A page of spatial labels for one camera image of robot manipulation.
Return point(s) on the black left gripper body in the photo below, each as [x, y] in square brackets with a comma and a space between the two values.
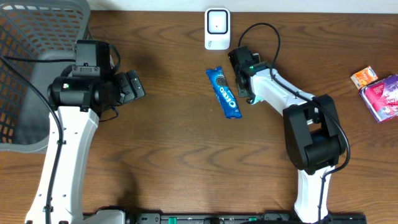
[131, 88]

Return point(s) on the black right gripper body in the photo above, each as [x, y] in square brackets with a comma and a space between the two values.
[244, 82]

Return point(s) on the teal packet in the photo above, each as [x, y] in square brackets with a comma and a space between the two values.
[254, 100]

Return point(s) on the blue snack bar wrapper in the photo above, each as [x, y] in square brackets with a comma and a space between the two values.
[223, 93]

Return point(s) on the orange tissue pocket pack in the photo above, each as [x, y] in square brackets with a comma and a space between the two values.
[364, 77]

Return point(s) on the purple red tissue pack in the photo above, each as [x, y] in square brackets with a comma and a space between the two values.
[381, 98]

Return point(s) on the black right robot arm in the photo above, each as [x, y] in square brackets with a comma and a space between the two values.
[314, 138]

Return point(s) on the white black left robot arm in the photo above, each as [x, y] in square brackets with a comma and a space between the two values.
[77, 99]

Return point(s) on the white barcode scanner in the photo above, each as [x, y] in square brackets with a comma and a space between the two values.
[217, 28]

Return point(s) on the dark grey plastic basket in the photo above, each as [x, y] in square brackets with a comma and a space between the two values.
[40, 38]

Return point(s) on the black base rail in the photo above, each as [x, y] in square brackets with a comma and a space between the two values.
[248, 218]

